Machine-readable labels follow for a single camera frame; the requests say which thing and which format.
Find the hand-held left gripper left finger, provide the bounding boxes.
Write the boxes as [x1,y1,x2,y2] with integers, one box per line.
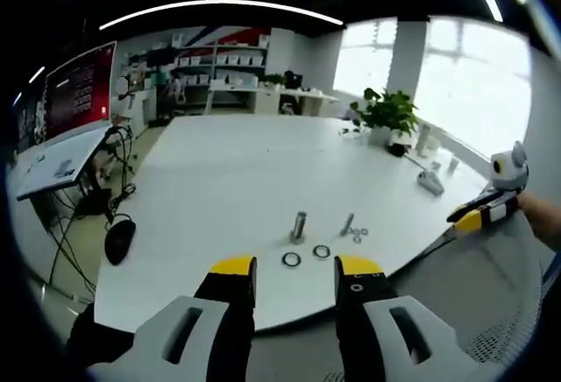
[89,255,259,382]

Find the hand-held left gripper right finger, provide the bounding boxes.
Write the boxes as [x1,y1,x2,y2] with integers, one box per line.
[333,254,483,382]

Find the threaded metal stud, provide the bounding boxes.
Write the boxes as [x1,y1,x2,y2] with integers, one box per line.
[288,210,309,244]

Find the grey mesh chair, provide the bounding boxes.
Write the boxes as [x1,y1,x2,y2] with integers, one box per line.
[385,213,557,368]

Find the white cylinder bottle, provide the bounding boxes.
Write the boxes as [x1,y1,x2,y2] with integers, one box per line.
[416,123,433,158]

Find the black computer mouse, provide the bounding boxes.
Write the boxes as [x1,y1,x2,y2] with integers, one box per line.
[103,214,137,266]

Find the green potted plant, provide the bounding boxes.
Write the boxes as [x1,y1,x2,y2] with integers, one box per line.
[349,87,421,146]

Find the white side desk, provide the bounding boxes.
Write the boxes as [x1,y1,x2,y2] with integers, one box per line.
[16,125,116,202]

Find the white background desk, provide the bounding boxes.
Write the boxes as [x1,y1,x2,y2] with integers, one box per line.
[205,81,341,117]

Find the white storage shelves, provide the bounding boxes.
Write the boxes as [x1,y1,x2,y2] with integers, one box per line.
[117,31,271,116]

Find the large red display screen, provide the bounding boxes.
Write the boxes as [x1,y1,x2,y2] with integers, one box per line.
[41,40,117,141]

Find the grey desk bracket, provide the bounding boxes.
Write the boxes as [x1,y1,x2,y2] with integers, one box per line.
[416,170,445,196]

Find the black cables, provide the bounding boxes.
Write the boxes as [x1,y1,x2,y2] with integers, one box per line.
[46,125,138,295]

